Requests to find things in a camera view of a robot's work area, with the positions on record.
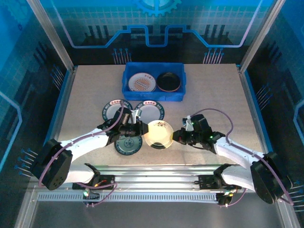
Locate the blue patterned plate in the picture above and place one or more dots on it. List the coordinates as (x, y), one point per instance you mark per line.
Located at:
(128, 145)

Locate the green-rimmed white plate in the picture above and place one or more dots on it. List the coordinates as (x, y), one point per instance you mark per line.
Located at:
(150, 110)
(110, 111)

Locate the white plate with orange sunburst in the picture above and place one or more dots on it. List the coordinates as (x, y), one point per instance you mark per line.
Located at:
(142, 82)

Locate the black plate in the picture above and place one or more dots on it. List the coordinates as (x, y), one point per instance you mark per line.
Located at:
(169, 82)

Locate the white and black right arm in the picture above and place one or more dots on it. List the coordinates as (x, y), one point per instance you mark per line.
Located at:
(237, 152)

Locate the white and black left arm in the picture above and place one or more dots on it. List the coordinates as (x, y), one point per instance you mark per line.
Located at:
(83, 142)

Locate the blue plastic bin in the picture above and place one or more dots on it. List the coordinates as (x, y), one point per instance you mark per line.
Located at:
(133, 69)

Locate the small circuit board with LED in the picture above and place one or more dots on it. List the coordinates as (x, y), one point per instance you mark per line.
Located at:
(89, 196)
(224, 198)

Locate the aluminium mounting rail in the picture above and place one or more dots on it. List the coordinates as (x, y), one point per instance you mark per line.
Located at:
(154, 172)

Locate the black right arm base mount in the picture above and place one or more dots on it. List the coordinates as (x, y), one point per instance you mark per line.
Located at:
(206, 183)

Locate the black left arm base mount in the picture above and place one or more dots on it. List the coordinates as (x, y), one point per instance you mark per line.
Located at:
(107, 181)

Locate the aluminium frame post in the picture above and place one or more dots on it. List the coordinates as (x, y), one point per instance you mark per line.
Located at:
(260, 35)
(52, 35)

